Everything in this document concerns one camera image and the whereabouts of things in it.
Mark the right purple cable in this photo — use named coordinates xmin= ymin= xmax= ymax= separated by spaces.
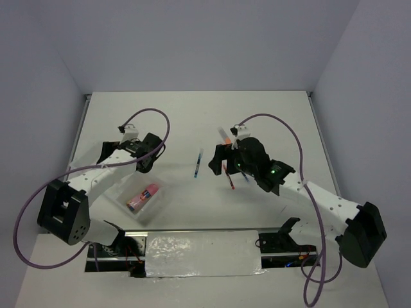
xmin=237 ymin=112 xmax=343 ymax=307

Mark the right table rail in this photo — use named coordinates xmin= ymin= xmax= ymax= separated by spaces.
xmin=306 ymin=91 xmax=341 ymax=196

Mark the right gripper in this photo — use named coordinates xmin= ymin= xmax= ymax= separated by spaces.
xmin=209 ymin=142 xmax=257 ymax=176

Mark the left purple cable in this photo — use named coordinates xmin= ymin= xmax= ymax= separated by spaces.
xmin=12 ymin=108 xmax=171 ymax=269

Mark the clear plastic container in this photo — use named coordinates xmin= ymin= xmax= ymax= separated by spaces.
xmin=67 ymin=144 xmax=173 ymax=225

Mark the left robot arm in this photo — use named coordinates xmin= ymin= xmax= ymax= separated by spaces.
xmin=37 ymin=133 xmax=164 ymax=256

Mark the blue pen left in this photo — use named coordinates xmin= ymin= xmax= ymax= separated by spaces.
xmin=193 ymin=148 xmax=204 ymax=178

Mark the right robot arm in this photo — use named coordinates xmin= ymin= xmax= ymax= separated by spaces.
xmin=208 ymin=137 xmax=387 ymax=268

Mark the red pen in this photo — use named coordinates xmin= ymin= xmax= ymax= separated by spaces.
xmin=222 ymin=163 xmax=235 ymax=190

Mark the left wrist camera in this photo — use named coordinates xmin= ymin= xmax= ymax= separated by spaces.
xmin=118 ymin=124 xmax=139 ymax=143

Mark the purple cable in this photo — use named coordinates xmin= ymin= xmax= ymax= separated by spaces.
xmin=237 ymin=112 xmax=343 ymax=307
xmin=12 ymin=108 xmax=171 ymax=269

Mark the blue pen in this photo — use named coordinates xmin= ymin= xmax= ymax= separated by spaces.
xmin=241 ymin=171 xmax=250 ymax=183
xmin=193 ymin=148 xmax=204 ymax=178

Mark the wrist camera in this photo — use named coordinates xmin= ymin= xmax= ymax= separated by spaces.
xmin=230 ymin=124 xmax=250 ymax=150
xmin=118 ymin=124 xmax=139 ymax=143

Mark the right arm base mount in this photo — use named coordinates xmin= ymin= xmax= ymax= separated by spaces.
xmin=254 ymin=232 xmax=317 ymax=270

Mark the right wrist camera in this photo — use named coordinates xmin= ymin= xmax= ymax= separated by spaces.
xmin=230 ymin=124 xmax=250 ymax=150

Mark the orange highlighter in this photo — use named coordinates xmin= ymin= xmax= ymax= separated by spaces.
xmin=218 ymin=126 xmax=232 ymax=144

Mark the pink highlighter in container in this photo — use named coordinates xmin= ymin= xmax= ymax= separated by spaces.
xmin=140 ymin=184 xmax=159 ymax=201

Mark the blue pen right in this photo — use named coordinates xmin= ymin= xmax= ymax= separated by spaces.
xmin=241 ymin=171 xmax=250 ymax=183

